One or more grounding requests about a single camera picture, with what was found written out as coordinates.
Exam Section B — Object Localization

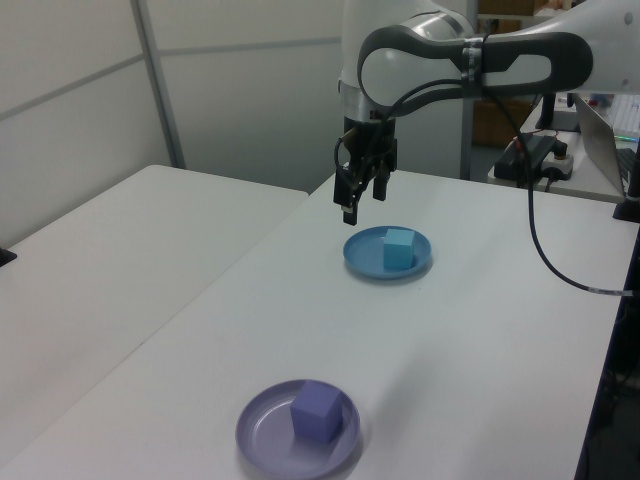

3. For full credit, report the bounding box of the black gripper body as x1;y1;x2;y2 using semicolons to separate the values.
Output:
342;117;399;172

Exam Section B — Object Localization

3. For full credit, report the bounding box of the cyan cube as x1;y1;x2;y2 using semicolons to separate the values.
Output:
382;227;416;269

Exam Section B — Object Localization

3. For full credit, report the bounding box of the purple cube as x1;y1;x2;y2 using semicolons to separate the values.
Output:
289;379;344;444

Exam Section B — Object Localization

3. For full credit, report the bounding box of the blue plate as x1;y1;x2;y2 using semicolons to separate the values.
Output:
342;225;433;281

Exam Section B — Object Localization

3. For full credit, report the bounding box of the black power adapter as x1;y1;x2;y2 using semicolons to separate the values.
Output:
494;135;561;177

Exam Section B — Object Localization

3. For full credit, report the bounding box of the white power strip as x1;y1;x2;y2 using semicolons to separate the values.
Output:
537;148;574;183

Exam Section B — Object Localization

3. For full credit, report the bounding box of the white shelf board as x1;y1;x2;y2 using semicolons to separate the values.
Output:
477;12;546;21

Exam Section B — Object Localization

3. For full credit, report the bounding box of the flat cardboard box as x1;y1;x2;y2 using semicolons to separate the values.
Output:
479;0;536;14

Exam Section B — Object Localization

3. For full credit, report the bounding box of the white side desk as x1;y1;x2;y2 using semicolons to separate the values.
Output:
487;104;626;204

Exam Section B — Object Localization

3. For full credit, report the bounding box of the grey laptop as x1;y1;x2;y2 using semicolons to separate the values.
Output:
572;92;640;200

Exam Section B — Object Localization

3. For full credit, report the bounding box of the black clamp block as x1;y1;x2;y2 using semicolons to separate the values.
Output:
613;197;640;221

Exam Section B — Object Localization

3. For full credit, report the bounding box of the purple plate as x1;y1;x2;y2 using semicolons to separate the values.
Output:
235;378;362;476

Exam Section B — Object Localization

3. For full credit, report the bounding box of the white keyboard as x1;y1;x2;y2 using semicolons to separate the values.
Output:
610;94;640;137

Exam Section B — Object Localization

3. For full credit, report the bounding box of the thin black gripper wire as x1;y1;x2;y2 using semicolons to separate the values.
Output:
333;130;354;174

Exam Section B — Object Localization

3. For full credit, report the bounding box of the grey partition post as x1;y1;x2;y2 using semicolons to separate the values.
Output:
130;0;187;170
458;0;480;181

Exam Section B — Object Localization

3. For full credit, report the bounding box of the black cable strap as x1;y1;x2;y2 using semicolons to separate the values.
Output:
460;33;490;100

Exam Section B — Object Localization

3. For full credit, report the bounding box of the long black arm cable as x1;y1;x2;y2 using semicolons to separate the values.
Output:
377;79;636;297

